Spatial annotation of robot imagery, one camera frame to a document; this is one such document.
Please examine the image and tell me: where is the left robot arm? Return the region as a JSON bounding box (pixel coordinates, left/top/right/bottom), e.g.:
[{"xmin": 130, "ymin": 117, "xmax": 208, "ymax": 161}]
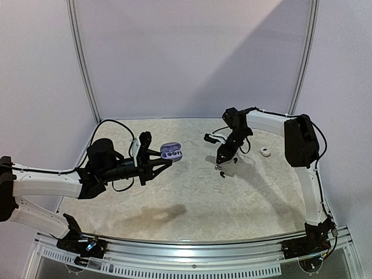
[{"xmin": 1, "ymin": 131, "xmax": 173, "ymax": 252}]

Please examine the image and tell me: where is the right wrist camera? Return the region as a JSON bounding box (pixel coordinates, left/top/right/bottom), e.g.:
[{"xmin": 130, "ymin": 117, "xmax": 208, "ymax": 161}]
[{"xmin": 203, "ymin": 133, "xmax": 227, "ymax": 144}]

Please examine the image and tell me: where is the left frame post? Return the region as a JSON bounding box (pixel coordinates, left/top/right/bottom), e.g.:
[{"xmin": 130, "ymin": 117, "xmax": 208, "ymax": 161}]
[{"xmin": 66, "ymin": 0, "xmax": 102, "ymax": 124}]

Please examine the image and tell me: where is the white earbud charging case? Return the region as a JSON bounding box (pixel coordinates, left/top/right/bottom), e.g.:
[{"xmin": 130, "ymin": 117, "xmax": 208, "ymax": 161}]
[{"xmin": 259, "ymin": 146, "xmax": 271, "ymax": 158}]

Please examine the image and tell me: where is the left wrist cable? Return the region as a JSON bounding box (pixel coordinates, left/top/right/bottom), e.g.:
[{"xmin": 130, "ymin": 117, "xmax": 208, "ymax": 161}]
[{"xmin": 74, "ymin": 119, "xmax": 137, "ymax": 175}]

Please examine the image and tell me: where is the aluminium front rail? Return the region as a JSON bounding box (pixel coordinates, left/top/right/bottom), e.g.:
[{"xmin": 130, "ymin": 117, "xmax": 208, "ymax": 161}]
[{"xmin": 24, "ymin": 226, "xmax": 364, "ymax": 278}]

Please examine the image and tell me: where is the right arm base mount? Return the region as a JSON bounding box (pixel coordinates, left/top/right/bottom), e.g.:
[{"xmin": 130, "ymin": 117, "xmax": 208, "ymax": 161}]
[{"xmin": 281, "ymin": 217, "xmax": 338, "ymax": 261}]

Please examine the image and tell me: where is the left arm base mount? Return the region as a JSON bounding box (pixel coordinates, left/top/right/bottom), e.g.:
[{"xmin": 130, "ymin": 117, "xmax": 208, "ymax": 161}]
[{"xmin": 56, "ymin": 213, "xmax": 108, "ymax": 259}]

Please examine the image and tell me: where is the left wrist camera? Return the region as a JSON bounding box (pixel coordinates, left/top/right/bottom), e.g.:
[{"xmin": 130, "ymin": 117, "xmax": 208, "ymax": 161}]
[{"xmin": 130, "ymin": 131, "xmax": 152, "ymax": 167}]

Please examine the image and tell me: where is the right frame post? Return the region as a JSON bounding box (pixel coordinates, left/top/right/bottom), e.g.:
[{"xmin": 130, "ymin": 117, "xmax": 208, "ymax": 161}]
[{"xmin": 287, "ymin": 0, "xmax": 320, "ymax": 115}]

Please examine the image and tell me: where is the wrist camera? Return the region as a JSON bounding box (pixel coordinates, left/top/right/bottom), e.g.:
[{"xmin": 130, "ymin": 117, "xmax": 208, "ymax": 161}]
[
  {"xmin": 203, "ymin": 133, "xmax": 227, "ymax": 144},
  {"xmin": 130, "ymin": 131, "xmax": 152, "ymax": 167}
]

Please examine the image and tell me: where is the purple round charging case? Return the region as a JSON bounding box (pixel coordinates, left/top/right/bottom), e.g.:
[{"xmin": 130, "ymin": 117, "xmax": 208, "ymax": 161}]
[{"xmin": 160, "ymin": 142, "xmax": 183, "ymax": 162}]

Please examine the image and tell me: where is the wrist cable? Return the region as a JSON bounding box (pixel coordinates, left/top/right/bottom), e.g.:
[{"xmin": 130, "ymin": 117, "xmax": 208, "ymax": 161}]
[
  {"xmin": 74, "ymin": 119, "xmax": 137, "ymax": 175},
  {"xmin": 238, "ymin": 136, "xmax": 251, "ymax": 154}
]

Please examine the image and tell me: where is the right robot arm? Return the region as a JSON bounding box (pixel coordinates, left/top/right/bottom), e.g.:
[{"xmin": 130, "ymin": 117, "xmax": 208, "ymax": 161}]
[{"xmin": 204, "ymin": 107, "xmax": 336, "ymax": 253}]

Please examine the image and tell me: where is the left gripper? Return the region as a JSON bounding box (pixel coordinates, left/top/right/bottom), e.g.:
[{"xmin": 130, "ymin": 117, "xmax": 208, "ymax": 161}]
[{"xmin": 100, "ymin": 150, "xmax": 172, "ymax": 186}]

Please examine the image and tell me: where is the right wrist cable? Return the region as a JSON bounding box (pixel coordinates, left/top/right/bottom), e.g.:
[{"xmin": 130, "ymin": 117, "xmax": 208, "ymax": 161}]
[{"xmin": 238, "ymin": 136, "xmax": 251, "ymax": 154}]

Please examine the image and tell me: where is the frame post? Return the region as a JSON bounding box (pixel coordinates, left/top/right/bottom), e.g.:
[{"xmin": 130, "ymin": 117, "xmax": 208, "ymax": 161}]
[
  {"xmin": 287, "ymin": 0, "xmax": 320, "ymax": 115},
  {"xmin": 66, "ymin": 0, "xmax": 102, "ymax": 124}
]

